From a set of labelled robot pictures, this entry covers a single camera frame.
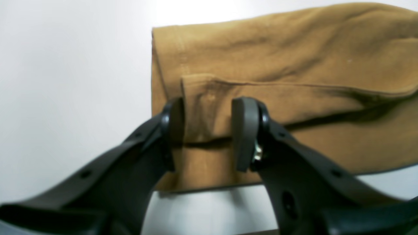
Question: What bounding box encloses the brown T-shirt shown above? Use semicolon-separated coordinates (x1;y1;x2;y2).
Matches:
151;3;418;192

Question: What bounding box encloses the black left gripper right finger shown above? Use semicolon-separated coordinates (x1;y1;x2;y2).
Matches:
231;97;418;235

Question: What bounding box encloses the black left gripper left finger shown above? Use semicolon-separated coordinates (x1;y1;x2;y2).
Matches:
1;98;184;235

